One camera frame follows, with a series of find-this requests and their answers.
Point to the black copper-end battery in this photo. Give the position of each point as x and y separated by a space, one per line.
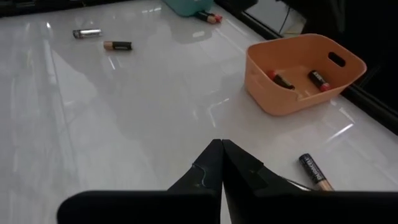
203 16
121 46

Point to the orange plastic bin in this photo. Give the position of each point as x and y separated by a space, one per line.
280 102

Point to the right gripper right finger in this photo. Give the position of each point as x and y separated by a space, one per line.
311 208

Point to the silver black-end battery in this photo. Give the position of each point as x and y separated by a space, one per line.
88 33

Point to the black battery red end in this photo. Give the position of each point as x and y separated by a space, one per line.
219 18
281 81
317 80

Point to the teal plastic bin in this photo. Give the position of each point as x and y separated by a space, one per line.
186 7

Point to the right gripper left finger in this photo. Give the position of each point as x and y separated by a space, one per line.
140 208

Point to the black copper Duracell battery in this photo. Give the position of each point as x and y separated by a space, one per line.
314 172

